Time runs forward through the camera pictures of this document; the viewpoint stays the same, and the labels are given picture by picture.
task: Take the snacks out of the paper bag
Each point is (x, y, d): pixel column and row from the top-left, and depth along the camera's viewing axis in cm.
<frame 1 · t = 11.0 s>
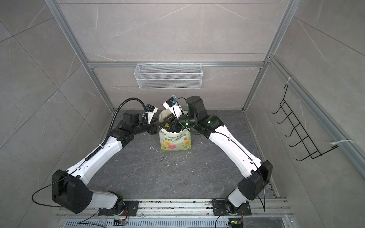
left hand: (160, 118, 78), fingers open
right hand: (162, 121, 66), fingers open
white floral paper bag: (169, 141, 83), point 17 cm above the table

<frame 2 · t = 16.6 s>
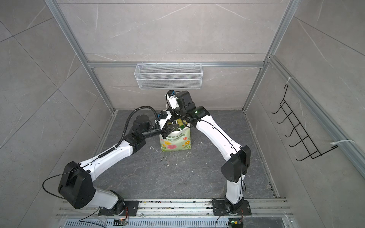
left hand: (177, 120, 74), fingers closed
right hand: (166, 110, 77), fingers closed
the named things where they were.

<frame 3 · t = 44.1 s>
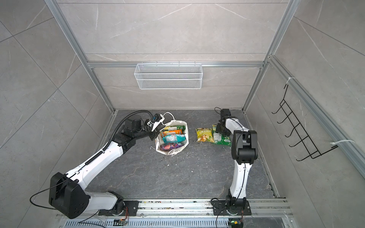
left hand: (163, 122, 77), fingers closed
right hand: (221, 130, 104), fingers open
yellow chips snack bag: (205, 135, 100), point 5 cm above the table
green Fox's candy bag: (218, 138, 100), point 3 cm above the table
teal snack packet: (174, 138, 92), point 10 cm above the table
orange snack packet: (166, 133, 92), point 13 cm above the table
green white snack packet: (175, 128, 92), point 15 cm above the table
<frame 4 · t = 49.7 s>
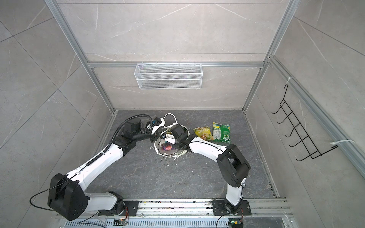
left hand: (164, 124, 77), fingers closed
right hand: (176, 135, 92), fingers closed
